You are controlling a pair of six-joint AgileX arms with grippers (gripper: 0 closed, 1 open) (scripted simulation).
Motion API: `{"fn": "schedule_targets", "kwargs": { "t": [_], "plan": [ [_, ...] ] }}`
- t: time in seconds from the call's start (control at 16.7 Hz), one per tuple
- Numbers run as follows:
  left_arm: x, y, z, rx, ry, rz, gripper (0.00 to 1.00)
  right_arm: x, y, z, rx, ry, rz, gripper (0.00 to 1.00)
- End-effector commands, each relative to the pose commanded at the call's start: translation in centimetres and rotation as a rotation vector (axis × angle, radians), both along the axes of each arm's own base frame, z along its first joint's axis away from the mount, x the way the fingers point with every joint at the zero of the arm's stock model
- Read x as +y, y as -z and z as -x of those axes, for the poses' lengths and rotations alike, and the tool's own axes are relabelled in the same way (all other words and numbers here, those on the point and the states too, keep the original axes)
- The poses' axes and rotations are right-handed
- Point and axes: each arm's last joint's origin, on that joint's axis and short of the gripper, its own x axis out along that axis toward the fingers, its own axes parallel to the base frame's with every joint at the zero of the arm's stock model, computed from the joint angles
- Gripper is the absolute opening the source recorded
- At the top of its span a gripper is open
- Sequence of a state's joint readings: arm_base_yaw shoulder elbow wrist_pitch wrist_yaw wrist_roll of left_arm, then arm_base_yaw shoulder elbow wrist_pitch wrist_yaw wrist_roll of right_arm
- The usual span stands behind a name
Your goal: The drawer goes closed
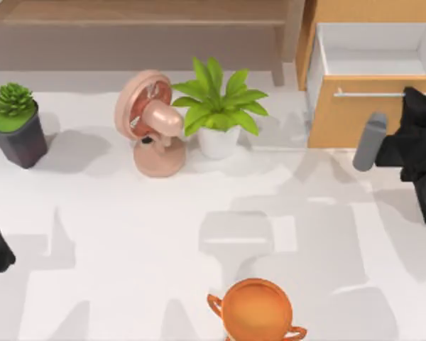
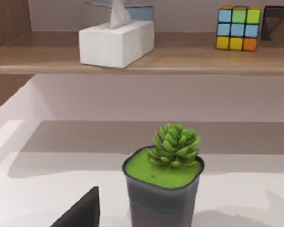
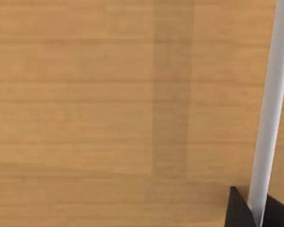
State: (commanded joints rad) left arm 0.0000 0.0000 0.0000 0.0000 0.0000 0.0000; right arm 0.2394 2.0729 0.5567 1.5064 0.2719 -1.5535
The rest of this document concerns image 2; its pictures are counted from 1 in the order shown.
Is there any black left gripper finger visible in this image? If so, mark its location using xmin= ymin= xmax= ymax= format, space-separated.
xmin=49 ymin=186 xmax=101 ymax=227

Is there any grey pot with green plant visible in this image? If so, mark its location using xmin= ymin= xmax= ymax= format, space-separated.
xmin=122 ymin=122 xmax=205 ymax=227

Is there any white tissue box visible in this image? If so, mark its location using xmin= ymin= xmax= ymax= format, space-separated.
xmin=78 ymin=0 xmax=155 ymax=69

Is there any wooden open shelf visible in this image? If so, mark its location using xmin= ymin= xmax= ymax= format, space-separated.
xmin=0 ymin=0 xmax=284 ymax=115

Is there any light blue box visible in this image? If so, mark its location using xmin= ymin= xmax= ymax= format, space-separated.
xmin=126 ymin=5 xmax=155 ymax=22

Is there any coloured puzzle cube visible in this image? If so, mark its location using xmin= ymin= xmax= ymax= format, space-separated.
xmin=214 ymin=5 xmax=262 ymax=52

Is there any black and red stand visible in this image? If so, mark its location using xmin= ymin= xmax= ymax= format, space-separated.
xmin=260 ymin=5 xmax=284 ymax=41

